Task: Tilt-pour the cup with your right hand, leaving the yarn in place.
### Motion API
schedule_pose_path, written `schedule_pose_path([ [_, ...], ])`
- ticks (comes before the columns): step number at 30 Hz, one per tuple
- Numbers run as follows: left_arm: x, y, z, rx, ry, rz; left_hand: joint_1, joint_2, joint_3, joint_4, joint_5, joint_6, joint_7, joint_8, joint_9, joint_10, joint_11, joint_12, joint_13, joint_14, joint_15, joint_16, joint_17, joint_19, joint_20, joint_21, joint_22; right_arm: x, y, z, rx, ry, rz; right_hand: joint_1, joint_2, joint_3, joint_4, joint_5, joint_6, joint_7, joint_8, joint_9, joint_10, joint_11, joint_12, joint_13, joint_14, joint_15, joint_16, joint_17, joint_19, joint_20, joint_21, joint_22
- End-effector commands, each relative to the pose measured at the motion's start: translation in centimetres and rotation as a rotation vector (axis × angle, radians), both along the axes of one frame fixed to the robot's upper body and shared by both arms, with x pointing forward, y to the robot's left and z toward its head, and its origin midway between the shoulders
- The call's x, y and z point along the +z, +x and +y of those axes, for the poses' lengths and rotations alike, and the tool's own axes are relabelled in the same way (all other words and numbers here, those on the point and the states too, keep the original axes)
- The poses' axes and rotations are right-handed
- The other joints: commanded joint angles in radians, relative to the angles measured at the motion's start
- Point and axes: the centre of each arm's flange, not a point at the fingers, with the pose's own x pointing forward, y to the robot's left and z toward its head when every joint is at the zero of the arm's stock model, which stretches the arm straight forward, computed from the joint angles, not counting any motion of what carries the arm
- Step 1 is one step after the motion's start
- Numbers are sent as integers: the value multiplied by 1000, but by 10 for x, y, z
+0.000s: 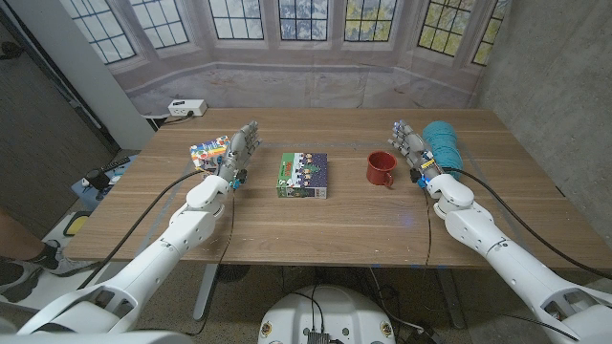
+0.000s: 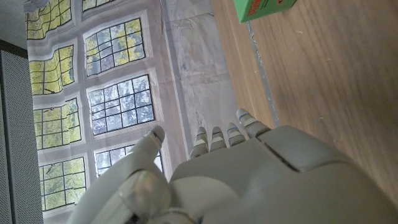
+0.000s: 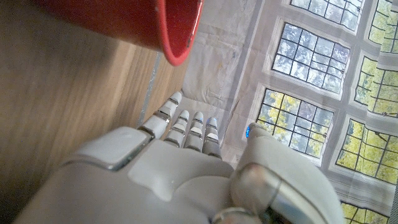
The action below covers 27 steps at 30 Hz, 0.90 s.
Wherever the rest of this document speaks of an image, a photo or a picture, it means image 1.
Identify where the yellow black foot pedal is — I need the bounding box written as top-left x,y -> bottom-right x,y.
62,211 -> 92,238

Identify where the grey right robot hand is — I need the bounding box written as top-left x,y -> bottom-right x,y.
387,118 -> 444,188

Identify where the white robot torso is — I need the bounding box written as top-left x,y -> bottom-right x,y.
257,285 -> 397,344

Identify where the grey sneaker with black sock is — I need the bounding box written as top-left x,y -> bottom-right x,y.
28,240 -> 97,278

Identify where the red speckled enamel cup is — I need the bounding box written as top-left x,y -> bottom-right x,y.
366,150 -> 399,188

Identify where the black round floor fan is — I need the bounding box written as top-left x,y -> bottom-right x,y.
215,264 -> 251,284

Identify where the white floor cable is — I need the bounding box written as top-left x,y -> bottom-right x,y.
367,267 -> 426,333

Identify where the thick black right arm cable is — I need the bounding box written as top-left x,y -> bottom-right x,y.
442,166 -> 612,281

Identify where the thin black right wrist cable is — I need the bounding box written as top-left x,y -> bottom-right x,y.
422,186 -> 433,312

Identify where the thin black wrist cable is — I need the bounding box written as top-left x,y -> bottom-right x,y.
422,186 -> 433,312
184,190 -> 236,338

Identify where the black round device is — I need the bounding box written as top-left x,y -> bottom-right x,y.
84,169 -> 111,192

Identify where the person's bare leg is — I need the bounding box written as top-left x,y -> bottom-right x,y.
0,207 -> 47,263

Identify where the black remote control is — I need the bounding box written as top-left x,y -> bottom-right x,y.
98,156 -> 131,173

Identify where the thin black left wrist cable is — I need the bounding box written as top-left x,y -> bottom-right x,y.
184,190 -> 236,338

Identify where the green christmas puzzle box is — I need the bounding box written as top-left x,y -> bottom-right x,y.
275,152 -> 329,200

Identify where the colourful printed small box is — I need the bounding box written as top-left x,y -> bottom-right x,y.
189,135 -> 231,172

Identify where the printed window backdrop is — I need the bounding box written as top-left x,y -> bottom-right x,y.
59,0 -> 511,116

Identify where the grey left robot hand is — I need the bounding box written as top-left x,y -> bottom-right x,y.
215,119 -> 263,191

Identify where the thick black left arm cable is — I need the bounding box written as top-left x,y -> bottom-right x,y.
76,168 -> 208,290

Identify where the dark grey sneaker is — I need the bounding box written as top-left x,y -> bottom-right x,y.
0,260 -> 44,305

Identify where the grey metal table leg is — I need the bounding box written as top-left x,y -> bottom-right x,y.
192,264 -> 220,321
437,268 -> 468,330

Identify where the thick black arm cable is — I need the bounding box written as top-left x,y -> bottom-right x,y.
442,166 -> 612,281
76,168 -> 208,290

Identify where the white power strip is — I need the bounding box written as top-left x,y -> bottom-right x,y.
167,98 -> 208,118

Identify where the teal yarn skein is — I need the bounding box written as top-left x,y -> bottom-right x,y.
422,119 -> 465,182

